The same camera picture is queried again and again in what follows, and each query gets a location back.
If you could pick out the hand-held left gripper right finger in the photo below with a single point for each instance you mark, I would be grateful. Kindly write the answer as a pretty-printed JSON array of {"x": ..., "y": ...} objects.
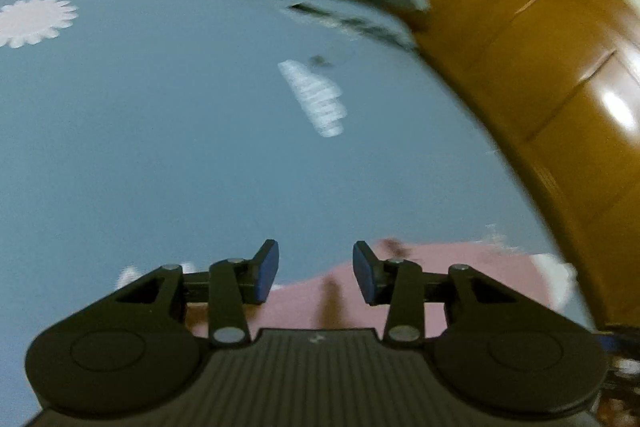
[{"x": 364, "y": 274}]

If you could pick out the blue floral bed sheet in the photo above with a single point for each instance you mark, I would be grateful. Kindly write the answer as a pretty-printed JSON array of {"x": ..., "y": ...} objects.
[{"x": 150, "y": 132}]

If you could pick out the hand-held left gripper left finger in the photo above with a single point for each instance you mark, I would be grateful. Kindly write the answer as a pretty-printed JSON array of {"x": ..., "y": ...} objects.
[{"x": 265, "y": 274}]

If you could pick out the wooden headboard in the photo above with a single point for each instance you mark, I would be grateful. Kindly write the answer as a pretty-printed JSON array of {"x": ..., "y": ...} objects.
[{"x": 540, "y": 82}]

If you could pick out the pink and white knit sweater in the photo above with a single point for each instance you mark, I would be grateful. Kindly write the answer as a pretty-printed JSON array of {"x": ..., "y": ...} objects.
[{"x": 310, "y": 302}]

